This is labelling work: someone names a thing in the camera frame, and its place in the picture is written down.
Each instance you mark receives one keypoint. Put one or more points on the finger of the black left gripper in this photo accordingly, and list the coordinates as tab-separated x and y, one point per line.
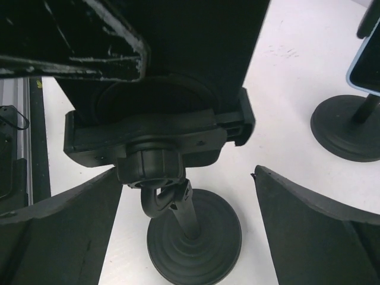
79	40

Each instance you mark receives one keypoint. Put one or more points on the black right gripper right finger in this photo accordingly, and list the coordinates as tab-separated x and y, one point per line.
314	239

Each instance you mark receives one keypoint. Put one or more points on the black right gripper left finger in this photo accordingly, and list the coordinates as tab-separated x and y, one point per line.
62	239

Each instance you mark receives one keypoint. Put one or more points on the black round-base phone stand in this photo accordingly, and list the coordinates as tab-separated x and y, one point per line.
151	132
347	125

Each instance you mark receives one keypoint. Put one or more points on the phone in light blue case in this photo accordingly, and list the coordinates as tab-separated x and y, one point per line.
363	73

